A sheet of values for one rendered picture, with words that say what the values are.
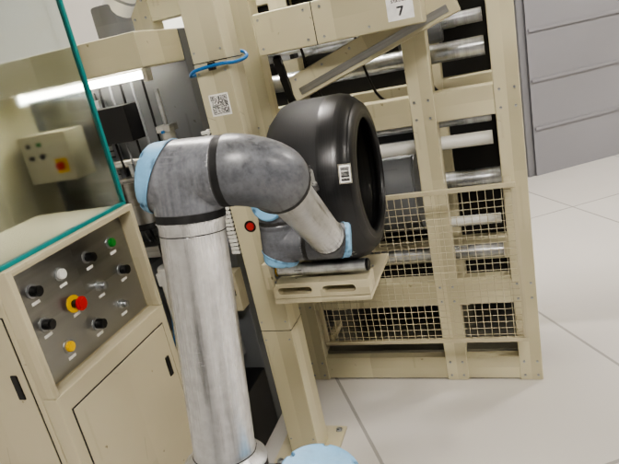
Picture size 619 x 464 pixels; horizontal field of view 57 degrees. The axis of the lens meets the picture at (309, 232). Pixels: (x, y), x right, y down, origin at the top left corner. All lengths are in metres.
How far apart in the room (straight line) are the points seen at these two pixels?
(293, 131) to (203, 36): 0.46
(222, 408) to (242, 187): 0.38
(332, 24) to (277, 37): 0.21
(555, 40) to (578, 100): 0.64
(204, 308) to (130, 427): 1.05
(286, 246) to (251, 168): 0.58
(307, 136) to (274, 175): 0.92
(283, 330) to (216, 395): 1.28
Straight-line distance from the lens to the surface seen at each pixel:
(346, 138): 1.78
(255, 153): 0.88
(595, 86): 6.24
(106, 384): 1.84
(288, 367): 2.34
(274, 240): 1.42
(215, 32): 2.00
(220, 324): 0.95
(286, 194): 0.91
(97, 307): 1.88
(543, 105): 5.93
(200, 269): 0.92
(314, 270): 1.99
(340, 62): 2.27
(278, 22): 2.19
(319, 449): 1.09
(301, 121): 1.84
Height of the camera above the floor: 1.65
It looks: 18 degrees down
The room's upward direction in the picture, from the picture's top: 12 degrees counter-clockwise
